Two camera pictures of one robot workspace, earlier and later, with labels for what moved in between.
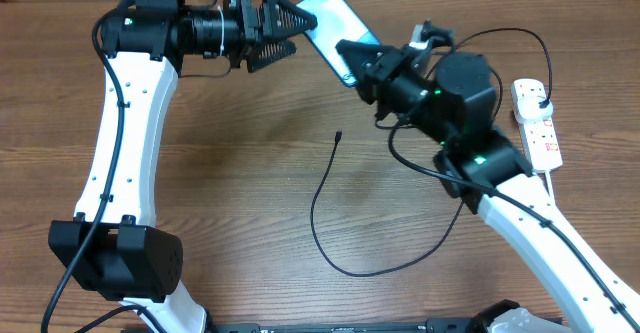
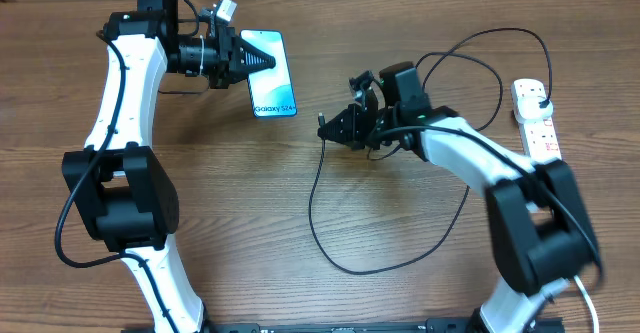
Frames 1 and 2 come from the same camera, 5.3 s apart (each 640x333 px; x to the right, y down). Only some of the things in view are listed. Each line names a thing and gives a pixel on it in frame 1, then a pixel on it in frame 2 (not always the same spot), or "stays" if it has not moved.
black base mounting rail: x=459 y=326 stays
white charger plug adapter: x=530 y=110 stays
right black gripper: x=383 y=66 to x=353 y=120
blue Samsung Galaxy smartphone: x=336 y=20 to x=272 y=90
